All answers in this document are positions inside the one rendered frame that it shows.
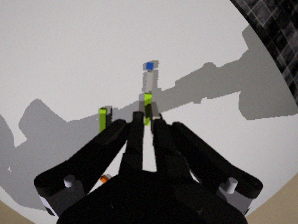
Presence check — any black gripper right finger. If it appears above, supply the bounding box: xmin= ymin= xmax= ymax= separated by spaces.
xmin=150 ymin=102 xmax=263 ymax=222

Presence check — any grey rod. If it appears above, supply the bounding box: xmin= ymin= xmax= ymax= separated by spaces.
xmin=145 ymin=71 xmax=153 ymax=92

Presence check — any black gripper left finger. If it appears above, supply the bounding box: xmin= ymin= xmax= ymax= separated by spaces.
xmin=34 ymin=101 xmax=145 ymax=223

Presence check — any lime green rod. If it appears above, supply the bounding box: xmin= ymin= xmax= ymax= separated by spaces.
xmin=100 ymin=108 xmax=107 ymax=132
xmin=144 ymin=93 xmax=152 ymax=126

